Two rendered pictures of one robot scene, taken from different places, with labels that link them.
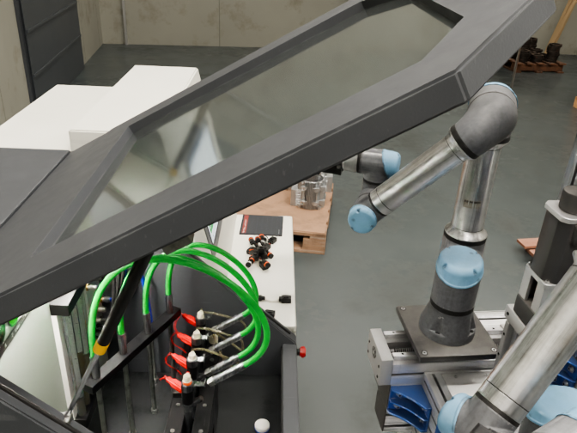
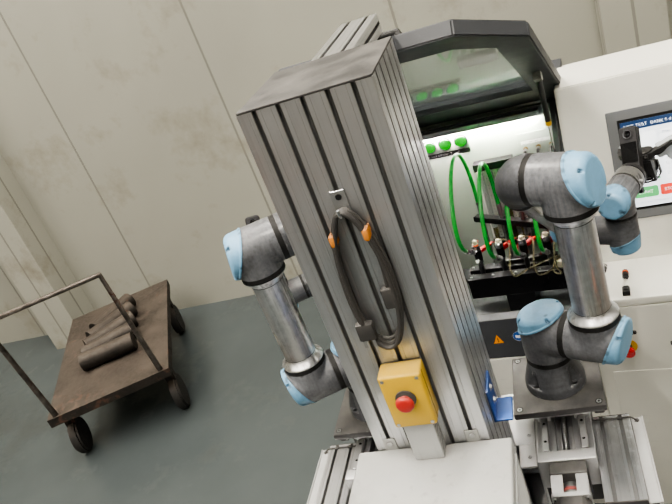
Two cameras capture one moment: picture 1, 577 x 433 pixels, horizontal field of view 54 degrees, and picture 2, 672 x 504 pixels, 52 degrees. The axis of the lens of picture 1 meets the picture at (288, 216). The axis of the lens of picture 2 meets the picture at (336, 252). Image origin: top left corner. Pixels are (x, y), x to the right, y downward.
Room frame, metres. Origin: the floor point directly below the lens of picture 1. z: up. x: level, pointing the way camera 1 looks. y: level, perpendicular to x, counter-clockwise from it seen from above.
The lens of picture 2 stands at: (1.59, -1.86, 2.28)
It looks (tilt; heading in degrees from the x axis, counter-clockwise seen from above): 26 degrees down; 120
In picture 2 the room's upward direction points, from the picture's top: 22 degrees counter-clockwise
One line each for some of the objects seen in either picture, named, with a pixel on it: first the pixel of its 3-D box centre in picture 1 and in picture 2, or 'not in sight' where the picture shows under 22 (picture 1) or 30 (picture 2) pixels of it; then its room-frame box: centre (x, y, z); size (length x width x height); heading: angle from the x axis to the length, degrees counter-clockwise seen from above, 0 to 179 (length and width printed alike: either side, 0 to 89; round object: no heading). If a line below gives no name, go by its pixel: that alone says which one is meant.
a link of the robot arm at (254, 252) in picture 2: not in sight; (285, 316); (0.66, -0.60, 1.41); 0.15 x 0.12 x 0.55; 34
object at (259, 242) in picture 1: (261, 248); not in sight; (1.70, 0.09, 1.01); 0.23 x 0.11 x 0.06; 2
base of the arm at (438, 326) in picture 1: (449, 314); (552, 365); (1.27, -0.45, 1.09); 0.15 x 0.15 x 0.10
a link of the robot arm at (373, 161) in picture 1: (379, 163); (617, 197); (1.47, -0.24, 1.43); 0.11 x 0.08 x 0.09; 72
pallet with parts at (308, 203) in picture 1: (243, 193); not in sight; (3.86, 0.35, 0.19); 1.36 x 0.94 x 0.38; 87
